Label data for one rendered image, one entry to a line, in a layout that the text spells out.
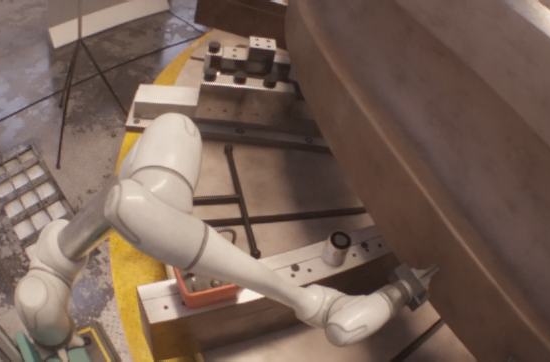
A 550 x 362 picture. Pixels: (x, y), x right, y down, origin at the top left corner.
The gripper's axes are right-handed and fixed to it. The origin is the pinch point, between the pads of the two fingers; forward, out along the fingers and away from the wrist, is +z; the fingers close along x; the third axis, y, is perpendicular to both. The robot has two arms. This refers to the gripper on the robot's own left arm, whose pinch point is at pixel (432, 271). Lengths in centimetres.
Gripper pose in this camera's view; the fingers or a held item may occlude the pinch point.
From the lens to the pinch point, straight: 130.8
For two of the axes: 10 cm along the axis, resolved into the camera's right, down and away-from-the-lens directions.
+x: -5.1, -6.9, 5.1
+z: 8.4, -2.8, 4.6
